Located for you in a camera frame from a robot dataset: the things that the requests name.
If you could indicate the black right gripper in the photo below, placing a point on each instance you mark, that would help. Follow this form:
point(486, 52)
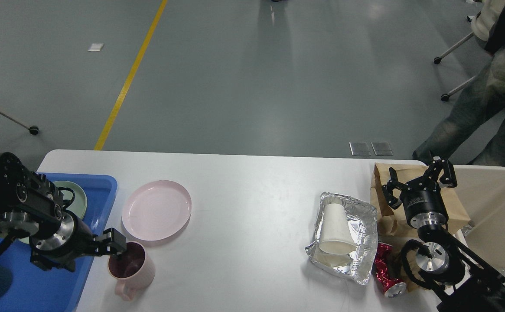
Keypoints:
point(423, 206)

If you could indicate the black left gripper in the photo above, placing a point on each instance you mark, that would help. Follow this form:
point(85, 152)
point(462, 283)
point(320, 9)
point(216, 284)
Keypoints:
point(72, 240)

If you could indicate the pink mug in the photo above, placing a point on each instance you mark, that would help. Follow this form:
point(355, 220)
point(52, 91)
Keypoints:
point(133, 270)

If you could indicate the pink plate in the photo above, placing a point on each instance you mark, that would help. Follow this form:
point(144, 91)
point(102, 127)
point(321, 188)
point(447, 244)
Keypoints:
point(157, 210)

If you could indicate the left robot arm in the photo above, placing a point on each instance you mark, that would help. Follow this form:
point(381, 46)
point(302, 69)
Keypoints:
point(33, 207)

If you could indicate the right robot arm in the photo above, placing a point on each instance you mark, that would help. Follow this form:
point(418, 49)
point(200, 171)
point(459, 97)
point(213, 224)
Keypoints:
point(437, 261)

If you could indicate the green plate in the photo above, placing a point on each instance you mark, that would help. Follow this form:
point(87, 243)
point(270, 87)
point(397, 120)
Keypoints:
point(76, 195)

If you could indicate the brown paper bag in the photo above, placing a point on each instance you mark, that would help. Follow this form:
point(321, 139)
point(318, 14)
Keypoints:
point(393, 222)

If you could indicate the floor socket plate right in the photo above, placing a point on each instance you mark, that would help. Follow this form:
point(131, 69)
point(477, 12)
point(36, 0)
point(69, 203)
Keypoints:
point(382, 148)

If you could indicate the floor socket plate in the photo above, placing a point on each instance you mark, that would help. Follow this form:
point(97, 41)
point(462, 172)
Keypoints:
point(360, 149)
point(382, 148)

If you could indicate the floor socket plate left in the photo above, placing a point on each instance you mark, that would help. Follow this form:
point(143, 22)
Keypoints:
point(360, 149)

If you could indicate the beige plastic bin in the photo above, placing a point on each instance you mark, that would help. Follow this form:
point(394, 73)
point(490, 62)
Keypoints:
point(481, 190)

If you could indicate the crumpled brown paper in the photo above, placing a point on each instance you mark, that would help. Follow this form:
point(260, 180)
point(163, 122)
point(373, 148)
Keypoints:
point(397, 270)

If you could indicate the crushed red can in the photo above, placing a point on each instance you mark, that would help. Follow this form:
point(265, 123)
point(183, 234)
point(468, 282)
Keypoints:
point(385, 272)

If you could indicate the white paper cup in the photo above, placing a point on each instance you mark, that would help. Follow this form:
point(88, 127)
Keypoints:
point(335, 234)

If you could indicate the aluminium foil tray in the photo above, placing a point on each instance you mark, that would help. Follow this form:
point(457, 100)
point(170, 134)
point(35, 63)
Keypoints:
point(357, 265)

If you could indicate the blue plastic tray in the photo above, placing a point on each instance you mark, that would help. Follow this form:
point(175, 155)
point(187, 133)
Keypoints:
point(57, 290)

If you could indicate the person in grey jeans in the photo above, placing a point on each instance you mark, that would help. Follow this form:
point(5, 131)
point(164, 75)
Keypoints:
point(479, 101)

